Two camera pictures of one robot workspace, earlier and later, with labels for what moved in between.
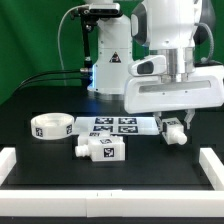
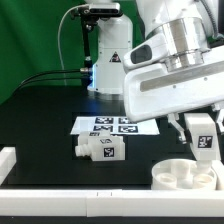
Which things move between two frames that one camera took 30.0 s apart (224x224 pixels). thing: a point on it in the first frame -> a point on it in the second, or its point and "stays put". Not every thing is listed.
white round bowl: [52, 126] -> [181, 174]
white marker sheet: [129, 125] stays put
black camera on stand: [100, 10] stays put
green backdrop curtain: [28, 40] stays put
